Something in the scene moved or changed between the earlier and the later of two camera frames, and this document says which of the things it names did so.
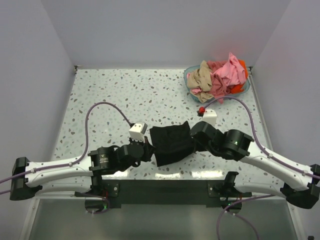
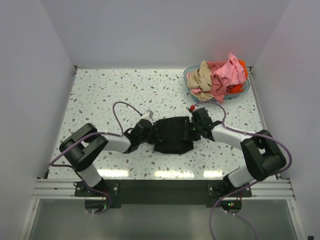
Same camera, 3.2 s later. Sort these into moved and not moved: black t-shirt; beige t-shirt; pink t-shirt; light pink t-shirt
Moved: black t-shirt
Not moved: light pink t-shirt; pink t-shirt; beige t-shirt
